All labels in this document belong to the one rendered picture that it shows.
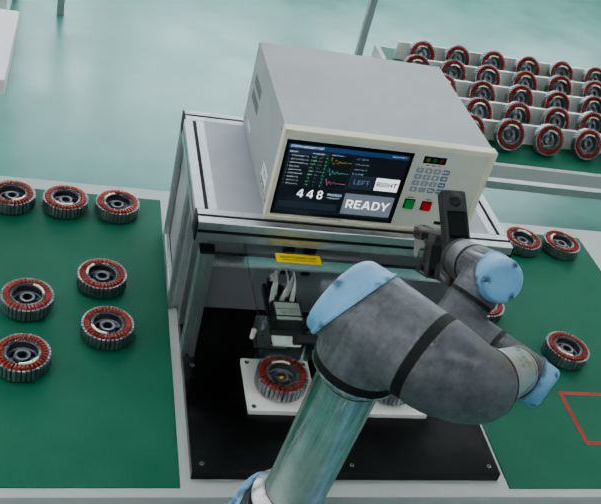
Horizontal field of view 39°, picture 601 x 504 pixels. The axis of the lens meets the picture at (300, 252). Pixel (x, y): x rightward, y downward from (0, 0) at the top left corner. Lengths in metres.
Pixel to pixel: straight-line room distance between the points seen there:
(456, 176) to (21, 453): 0.98
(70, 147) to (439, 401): 3.14
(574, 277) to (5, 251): 1.55
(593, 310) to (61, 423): 1.46
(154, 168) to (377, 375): 2.97
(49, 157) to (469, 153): 2.48
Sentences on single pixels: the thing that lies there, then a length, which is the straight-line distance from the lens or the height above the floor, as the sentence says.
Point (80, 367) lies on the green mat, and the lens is 1.84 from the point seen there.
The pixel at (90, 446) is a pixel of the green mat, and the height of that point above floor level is 0.75.
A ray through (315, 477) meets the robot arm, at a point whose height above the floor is 1.17.
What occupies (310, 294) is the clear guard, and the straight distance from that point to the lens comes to 1.62.
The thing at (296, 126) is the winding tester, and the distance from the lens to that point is 1.61.
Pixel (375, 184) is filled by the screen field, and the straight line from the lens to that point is 1.70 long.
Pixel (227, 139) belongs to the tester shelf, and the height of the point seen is 1.11.
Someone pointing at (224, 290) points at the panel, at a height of 0.82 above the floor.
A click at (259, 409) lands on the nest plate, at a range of 1.77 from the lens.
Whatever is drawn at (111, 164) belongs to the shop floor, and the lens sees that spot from 3.88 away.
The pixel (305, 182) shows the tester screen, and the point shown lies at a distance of 1.66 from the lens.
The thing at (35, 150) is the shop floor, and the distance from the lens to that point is 3.92.
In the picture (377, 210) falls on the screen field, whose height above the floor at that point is 1.16.
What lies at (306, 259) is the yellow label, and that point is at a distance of 1.70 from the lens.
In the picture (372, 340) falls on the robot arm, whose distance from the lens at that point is 0.98.
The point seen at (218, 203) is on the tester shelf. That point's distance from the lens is 1.71.
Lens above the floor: 2.06
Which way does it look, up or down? 35 degrees down
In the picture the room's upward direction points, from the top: 16 degrees clockwise
